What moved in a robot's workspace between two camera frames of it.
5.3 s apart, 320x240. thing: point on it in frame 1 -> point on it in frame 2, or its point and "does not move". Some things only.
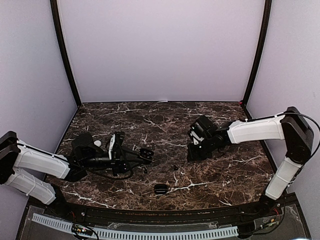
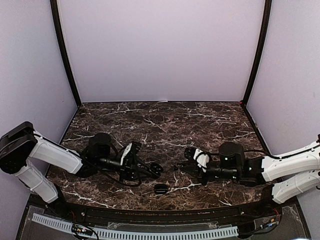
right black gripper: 194,156 -> 194,171
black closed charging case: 161,189 does not move
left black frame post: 62,43 does not move
